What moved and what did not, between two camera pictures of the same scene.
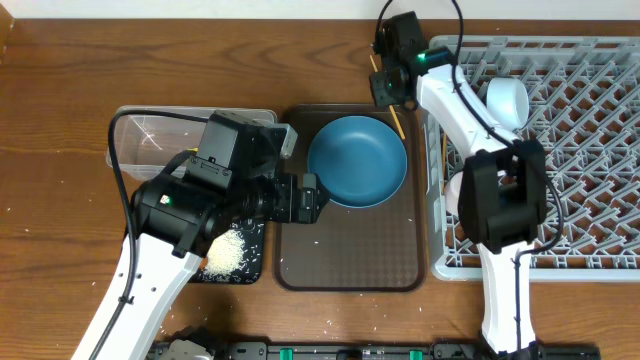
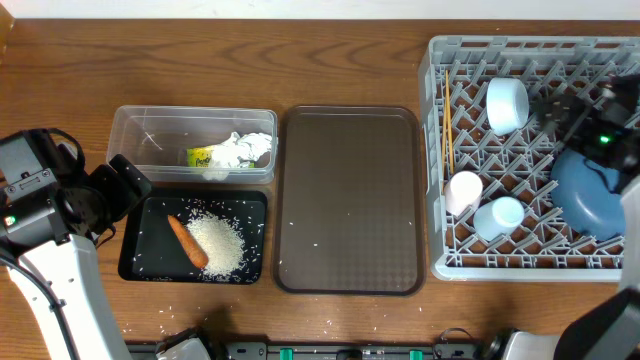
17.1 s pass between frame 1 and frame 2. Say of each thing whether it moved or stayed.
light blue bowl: stayed
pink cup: stayed
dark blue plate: moved
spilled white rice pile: stayed
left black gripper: moved
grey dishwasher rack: stayed
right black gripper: moved
